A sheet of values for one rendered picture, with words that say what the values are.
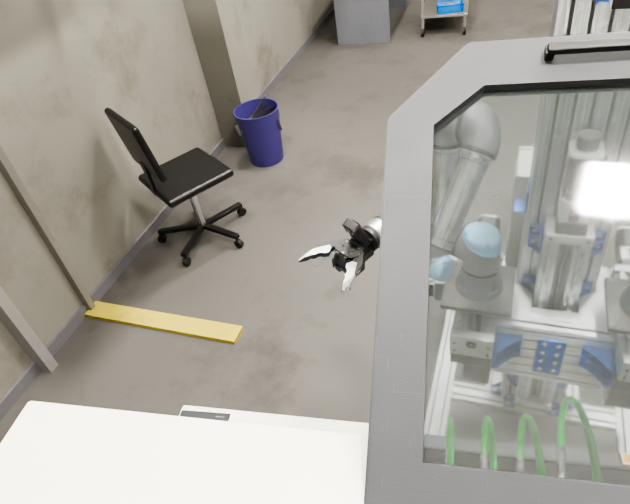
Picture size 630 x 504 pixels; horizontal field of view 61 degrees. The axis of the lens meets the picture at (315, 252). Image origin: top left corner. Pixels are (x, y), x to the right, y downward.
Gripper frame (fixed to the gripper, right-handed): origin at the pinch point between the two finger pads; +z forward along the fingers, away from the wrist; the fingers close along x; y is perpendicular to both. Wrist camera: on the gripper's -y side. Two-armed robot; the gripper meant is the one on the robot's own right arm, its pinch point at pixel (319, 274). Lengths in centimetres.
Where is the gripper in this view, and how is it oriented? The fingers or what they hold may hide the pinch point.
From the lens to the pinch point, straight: 134.4
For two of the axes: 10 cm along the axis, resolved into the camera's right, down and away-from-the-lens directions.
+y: 0.4, 6.9, 7.2
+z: -6.9, 5.4, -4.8
